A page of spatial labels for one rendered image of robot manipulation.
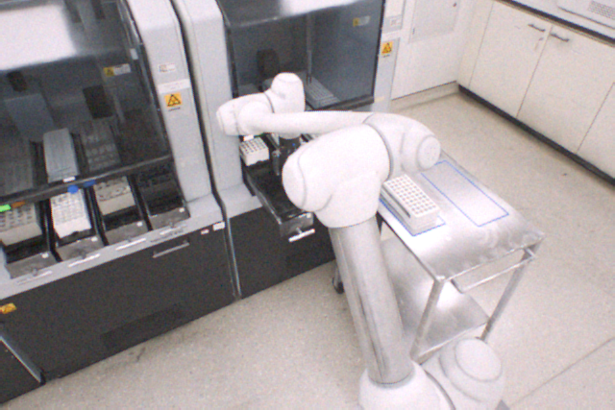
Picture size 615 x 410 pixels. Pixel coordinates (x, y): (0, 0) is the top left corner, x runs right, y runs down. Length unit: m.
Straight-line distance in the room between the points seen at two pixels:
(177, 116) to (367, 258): 0.90
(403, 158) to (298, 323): 1.49
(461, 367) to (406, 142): 0.53
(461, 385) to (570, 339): 1.46
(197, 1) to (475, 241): 1.18
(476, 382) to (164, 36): 1.23
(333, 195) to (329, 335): 1.46
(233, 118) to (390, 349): 0.76
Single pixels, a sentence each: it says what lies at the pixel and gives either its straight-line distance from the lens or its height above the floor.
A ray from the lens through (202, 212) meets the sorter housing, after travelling 1.72.
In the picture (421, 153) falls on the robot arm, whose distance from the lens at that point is 0.86.
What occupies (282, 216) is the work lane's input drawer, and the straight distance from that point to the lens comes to 1.54.
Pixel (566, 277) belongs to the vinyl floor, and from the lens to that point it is 2.77.
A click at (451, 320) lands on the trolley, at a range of 2.02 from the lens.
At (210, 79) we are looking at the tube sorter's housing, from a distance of 1.51.
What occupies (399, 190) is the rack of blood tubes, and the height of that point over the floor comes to 0.88.
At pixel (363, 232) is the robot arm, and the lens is 0.86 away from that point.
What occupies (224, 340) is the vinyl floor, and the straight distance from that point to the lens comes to 2.22.
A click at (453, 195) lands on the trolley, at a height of 0.82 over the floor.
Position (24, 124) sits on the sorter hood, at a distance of 1.48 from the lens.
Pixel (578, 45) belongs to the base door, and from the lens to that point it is 3.37.
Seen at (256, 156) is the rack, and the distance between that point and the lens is 1.76.
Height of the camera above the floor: 1.93
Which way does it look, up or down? 41 degrees down
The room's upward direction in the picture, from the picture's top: straight up
